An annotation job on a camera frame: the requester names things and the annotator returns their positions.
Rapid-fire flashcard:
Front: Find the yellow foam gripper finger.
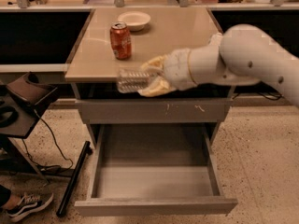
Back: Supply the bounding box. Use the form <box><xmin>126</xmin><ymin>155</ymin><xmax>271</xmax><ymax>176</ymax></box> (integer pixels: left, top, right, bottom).
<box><xmin>141</xmin><ymin>55</ymin><xmax>168</xmax><ymax>73</ymax></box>
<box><xmin>137</xmin><ymin>77</ymin><xmax>175</xmax><ymax>97</ymax></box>

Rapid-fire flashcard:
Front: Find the orange soda can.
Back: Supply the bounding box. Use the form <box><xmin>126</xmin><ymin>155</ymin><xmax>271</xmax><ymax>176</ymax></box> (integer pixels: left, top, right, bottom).
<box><xmin>110</xmin><ymin>21</ymin><xmax>132</xmax><ymax>60</ymax></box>

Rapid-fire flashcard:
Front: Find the black stand leg bar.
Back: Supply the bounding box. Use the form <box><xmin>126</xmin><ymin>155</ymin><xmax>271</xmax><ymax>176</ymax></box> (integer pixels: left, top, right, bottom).
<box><xmin>56</xmin><ymin>141</ymin><xmax>93</xmax><ymax>217</ymax></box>

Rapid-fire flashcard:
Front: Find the open grey middle drawer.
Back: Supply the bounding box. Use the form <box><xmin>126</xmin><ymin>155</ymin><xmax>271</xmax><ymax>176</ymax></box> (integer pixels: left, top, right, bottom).
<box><xmin>75</xmin><ymin>124</ymin><xmax>237</xmax><ymax>217</ymax></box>

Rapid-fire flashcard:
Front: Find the black and white sneaker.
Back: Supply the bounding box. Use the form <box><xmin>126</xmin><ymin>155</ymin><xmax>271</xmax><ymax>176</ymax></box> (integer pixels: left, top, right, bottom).
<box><xmin>4</xmin><ymin>193</ymin><xmax>54</xmax><ymax>222</ymax></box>

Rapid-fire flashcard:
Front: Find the clear plastic water bottle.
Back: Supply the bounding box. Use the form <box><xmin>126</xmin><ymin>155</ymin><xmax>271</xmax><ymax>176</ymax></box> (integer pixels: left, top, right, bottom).
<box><xmin>116</xmin><ymin>69</ymin><xmax>157</xmax><ymax>93</ymax></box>

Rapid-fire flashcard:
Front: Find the dark side stand tray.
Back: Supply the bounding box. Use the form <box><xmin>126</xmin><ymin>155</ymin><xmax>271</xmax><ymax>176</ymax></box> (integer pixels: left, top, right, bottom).
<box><xmin>0</xmin><ymin>72</ymin><xmax>59</xmax><ymax>138</ymax></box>

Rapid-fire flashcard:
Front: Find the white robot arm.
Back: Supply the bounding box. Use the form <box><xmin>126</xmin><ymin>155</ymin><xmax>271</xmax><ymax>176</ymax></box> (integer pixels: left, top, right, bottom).
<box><xmin>138</xmin><ymin>24</ymin><xmax>299</xmax><ymax>106</ymax></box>

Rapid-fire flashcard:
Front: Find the white paper bowl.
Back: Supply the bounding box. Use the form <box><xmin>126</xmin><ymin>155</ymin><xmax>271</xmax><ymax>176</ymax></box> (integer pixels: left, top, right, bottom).
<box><xmin>118</xmin><ymin>11</ymin><xmax>150</xmax><ymax>32</ymax></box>

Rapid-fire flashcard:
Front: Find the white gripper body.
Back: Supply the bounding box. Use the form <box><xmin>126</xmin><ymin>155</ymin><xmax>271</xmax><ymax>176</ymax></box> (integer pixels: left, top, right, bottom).
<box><xmin>164</xmin><ymin>49</ymin><xmax>197</xmax><ymax>91</ymax></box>

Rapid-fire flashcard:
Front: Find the black cable on floor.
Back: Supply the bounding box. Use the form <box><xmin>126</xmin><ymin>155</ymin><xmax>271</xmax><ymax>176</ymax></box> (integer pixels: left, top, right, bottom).
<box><xmin>20</xmin><ymin>119</ymin><xmax>75</xmax><ymax>174</ymax></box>

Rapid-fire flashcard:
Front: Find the closed grey top drawer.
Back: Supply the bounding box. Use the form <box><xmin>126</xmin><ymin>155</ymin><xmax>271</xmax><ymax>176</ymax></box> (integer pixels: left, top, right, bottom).
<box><xmin>76</xmin><ymin>98</ymin><xmax>232</xmax><ymax>124</ymax></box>

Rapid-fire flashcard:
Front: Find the grey drawer cabinet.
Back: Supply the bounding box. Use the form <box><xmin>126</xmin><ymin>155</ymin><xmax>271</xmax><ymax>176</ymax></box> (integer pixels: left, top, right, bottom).
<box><xmin>64</xmin><ymin>6</ymin><xmax>237</xmax><ymax>147</ymax></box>

